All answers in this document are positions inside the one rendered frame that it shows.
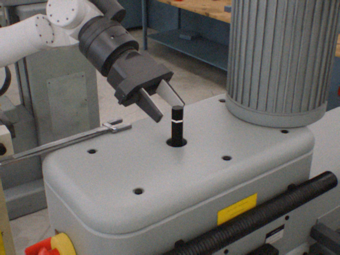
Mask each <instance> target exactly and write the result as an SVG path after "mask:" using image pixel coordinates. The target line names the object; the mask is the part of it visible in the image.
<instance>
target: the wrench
mask: <svg viewBox="0 0 340 255"><path fill-rule="evenodd" d="M122 122H123V118H121V117H119V118H116V119H113V120H110V121H107V122H105V123H102V126H101V127H97V128H95V129H92V130H89V131H86V132H82V133H79V134H76V135H73V136H70V137H67V138H64V139H60V140H57V141H54V142H51V143H47V144H44V145H41V146H38V147H35V148H32V149H29V150H25V151H22V152H19V153H16V154H13V155H10V156H7V157H4V158H0V167H5V166H8V165H11V164H14V163H17V162H20V161H23V160H26V159H29V158H32V157H35V156H38V155H41V154H45V153H48V152H51V151H54V150H57V149H60V148H63V147H66V146H69V145H72V144H75V143H78V142H81V141H84V140H87V139H90V138H93V137H96V136H99V135H102V134H105V133H108V132H111V133H113V134H114V133H117V132H122V131H125V130H128V129H131V128H132V125H131V124H130V123H126V124H123V125H120V126H117V127H114V126H113V125H116V124H119V123H122Z"/></svg>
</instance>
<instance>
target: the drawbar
mask: <svg viewBox="0 0 340 255"><path fill-rule="evenodd" d="M183 117H184V107H182V106H179V105H177V106H173V107H172V120H175V121H180V120H183ZM172 147H183V122H177V123H176V122H173V121H172Z"/></svg>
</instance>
